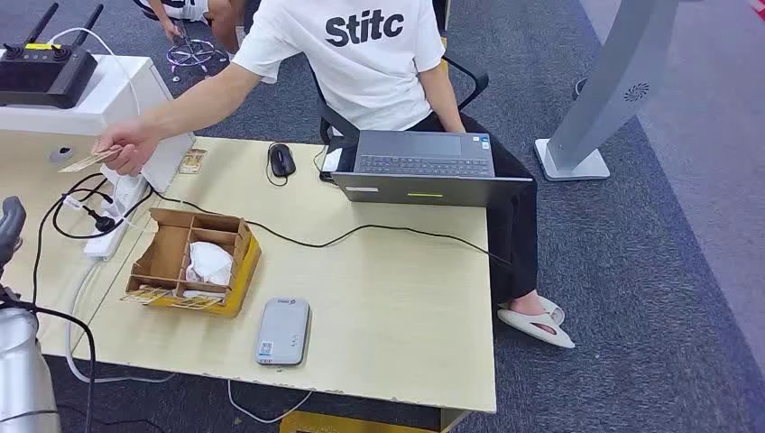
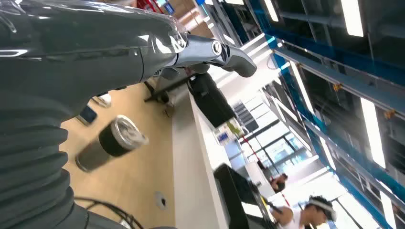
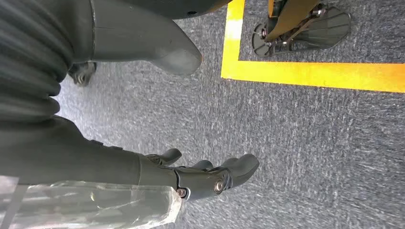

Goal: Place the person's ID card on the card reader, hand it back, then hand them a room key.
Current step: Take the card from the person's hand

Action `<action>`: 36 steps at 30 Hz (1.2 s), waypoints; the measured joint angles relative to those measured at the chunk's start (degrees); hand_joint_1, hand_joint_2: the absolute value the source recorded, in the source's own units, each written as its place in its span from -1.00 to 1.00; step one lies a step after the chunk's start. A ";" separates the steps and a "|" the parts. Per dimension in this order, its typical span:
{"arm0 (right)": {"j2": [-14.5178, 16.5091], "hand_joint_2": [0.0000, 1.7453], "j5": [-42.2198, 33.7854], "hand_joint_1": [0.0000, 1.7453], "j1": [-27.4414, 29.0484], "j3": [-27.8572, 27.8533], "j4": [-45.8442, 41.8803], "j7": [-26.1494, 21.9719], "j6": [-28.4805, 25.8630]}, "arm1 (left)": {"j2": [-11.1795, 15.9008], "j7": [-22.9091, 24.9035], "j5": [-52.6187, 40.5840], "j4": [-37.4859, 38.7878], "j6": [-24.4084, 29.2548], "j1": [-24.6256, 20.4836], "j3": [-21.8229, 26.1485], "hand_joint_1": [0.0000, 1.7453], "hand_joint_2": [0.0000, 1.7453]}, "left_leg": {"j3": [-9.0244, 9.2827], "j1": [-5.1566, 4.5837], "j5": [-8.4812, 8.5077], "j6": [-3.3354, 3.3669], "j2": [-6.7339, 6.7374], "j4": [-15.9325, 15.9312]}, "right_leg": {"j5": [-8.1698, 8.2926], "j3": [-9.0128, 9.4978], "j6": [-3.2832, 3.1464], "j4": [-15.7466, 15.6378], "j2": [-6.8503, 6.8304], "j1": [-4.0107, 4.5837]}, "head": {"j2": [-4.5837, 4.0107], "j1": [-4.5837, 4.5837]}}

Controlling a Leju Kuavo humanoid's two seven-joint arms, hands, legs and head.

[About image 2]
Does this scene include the distant person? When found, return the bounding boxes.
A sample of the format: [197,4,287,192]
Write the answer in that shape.
[270,173,289,194]

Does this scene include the person on stool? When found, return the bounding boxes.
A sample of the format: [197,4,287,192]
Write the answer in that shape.
[269,195,338,229]

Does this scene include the dark flat device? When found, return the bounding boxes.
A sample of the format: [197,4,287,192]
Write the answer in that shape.
[75,104,98,126]

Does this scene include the metal tumbler with black band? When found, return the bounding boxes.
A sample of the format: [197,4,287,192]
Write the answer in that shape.
[75,114,149,173]

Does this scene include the black monitor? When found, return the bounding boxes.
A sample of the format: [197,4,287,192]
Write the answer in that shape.
[144,72,237,129]

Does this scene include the white printed box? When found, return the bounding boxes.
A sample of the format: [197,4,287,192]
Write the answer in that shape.
[213,118,245,146]

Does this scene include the ceiling light panel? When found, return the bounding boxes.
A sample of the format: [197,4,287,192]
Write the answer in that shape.
[289,61,316,115]
[340,0,365,38]
[263,0,280,23]
[360,97,387,169]

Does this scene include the black remote controller with antennas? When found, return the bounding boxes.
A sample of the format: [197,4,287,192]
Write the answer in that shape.
[213,163,282,229]

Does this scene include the black camera cable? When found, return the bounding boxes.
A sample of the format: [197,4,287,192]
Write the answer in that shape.
[74,197,145,229]

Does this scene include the round desk cable grommet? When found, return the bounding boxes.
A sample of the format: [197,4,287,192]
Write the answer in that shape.
[154,191,168,211]

